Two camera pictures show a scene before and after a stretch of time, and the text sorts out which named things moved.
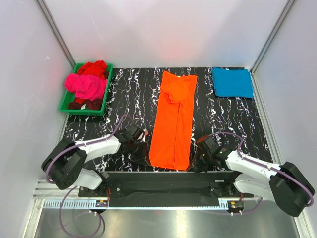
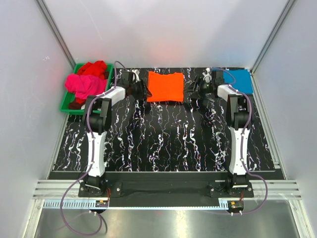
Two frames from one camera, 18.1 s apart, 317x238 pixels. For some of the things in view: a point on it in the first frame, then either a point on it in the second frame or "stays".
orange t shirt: x=171 y=142 to x=165 y=87
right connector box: x=235 y=206 stays
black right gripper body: x=200 y=161 to x=203 y=88
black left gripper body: x=138 y=151 to x=137 y=90
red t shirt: x=97 y=68 stays
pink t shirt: x=85 y=87 stays
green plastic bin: x=69 y=96 stays
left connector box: x=101 y=203 stays
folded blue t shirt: x=233 y=83 stays
